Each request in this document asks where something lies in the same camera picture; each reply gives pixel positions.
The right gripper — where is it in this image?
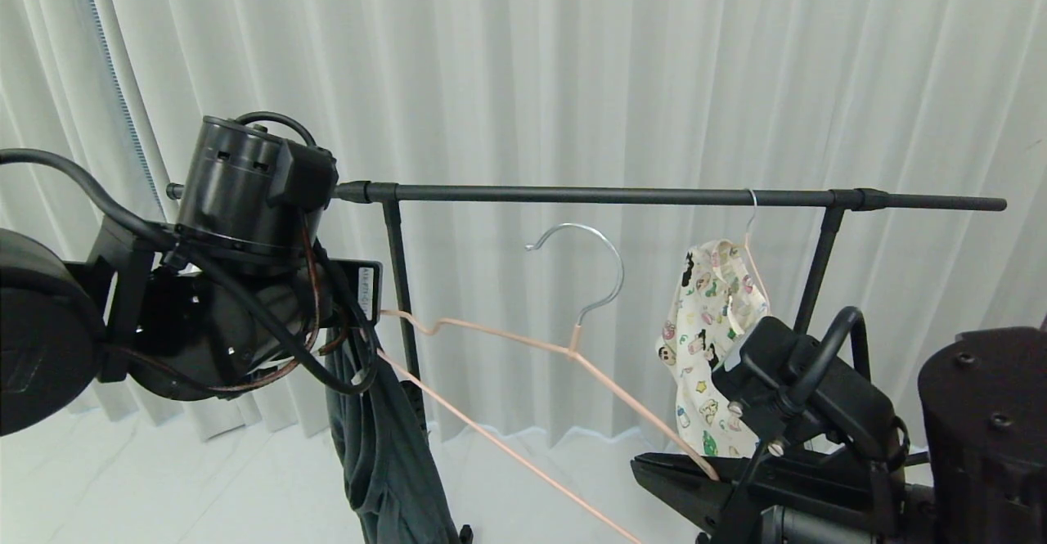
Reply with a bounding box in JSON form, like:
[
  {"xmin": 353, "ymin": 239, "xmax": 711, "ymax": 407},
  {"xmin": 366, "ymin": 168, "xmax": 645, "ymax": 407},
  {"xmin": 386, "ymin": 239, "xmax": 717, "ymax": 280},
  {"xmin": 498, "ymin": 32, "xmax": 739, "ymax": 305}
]
[{"xmin": 630, "ymin": 451, "xmax": 937, "ymax": 544}]

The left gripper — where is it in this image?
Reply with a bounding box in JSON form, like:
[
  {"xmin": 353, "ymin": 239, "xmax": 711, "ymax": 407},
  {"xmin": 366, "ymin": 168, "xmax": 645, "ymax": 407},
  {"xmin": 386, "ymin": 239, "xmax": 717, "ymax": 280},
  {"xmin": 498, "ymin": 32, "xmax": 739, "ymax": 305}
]
[{"xmin": 121, "ymin": 250, "xmax": 384, "ymax": 402}]

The cream printed garment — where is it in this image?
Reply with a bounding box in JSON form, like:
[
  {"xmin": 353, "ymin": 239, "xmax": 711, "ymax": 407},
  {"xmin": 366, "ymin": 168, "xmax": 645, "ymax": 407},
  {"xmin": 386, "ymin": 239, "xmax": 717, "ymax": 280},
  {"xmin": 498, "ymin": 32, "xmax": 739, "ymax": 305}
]
[{"xmin": 656, "ymin": 239, "xmax": 772, "ymax": 458}]

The pink clothes hanger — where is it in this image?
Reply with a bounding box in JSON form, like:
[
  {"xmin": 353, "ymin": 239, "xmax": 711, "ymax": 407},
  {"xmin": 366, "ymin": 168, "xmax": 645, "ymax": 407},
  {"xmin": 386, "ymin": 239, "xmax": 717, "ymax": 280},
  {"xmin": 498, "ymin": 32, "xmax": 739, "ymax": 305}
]
[
  {"xmin": 740, "ymin": 189, "xmax": 772, "ymax": 308},
  {"xmin": 375, "ymin": 223, "xmax": 722, "ymax": 544}
]

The dark grey garment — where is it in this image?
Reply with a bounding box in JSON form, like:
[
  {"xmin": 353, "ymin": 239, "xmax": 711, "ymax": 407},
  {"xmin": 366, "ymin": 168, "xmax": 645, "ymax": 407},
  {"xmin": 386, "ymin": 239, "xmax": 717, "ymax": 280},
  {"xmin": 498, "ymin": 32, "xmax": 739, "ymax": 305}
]
[{"xmin": 325, "ymin": 327, "xmax": 461, "ymax": 544}]

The black clothes rack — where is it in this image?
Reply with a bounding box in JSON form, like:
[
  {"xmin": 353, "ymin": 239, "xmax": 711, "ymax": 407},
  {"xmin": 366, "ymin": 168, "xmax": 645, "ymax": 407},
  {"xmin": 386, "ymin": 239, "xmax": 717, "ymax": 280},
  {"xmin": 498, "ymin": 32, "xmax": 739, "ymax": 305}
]
[{"xmin": 166, "ymin": 180, "xmax": 1008, "ymax": 544}]

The white curtain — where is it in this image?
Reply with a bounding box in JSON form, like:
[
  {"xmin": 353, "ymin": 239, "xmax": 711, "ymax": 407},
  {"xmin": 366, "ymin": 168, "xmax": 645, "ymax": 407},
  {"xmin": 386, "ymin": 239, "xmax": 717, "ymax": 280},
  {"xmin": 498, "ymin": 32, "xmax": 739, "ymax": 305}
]
[{"xmin": 0, "ymin": 0, "xmax": 1047, "ymax": 451}]

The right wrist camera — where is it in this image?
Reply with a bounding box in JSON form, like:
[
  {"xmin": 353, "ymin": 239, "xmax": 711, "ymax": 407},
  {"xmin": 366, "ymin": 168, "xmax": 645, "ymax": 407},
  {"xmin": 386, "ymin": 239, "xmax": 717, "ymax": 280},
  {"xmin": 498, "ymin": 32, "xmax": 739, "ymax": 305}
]
[{"xmin": 710, "ymin": 315, "xmax": 910, "ymax": 492}]

